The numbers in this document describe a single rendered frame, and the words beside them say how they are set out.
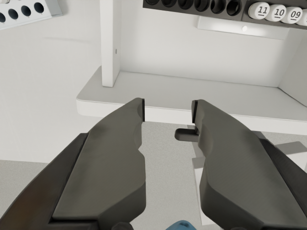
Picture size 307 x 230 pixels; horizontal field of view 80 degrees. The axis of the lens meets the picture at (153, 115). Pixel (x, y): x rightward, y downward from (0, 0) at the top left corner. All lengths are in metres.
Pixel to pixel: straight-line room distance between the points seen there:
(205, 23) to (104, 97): 0.14
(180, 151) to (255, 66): 1.27
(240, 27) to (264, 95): 0.09
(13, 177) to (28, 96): 1.68
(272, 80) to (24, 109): 0.44
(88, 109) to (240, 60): 0.20
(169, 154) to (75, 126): 1.17
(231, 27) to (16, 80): 0.36
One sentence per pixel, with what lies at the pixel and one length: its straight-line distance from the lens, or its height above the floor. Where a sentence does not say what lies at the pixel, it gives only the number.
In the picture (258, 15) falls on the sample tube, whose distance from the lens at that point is 0.19.
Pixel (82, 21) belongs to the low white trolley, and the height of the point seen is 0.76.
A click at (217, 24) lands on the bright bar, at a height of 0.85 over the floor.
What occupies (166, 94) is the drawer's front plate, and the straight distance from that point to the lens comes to 0.21.
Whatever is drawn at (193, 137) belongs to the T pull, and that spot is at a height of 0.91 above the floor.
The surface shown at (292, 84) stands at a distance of 0.31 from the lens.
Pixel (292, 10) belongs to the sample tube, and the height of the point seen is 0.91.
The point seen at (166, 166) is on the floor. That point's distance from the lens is 1.61.
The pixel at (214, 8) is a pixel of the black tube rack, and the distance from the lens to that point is 0.22.
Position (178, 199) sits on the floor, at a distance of 2.00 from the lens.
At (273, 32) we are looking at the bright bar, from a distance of 0.28.
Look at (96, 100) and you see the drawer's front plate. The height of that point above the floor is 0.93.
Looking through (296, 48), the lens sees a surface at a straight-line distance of 0.32.
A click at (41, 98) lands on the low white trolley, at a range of 0.42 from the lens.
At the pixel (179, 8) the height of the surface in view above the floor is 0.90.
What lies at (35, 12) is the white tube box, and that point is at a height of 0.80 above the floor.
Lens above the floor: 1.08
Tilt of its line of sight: 58 degrees down
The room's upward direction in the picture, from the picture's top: 178 degrees clockwise
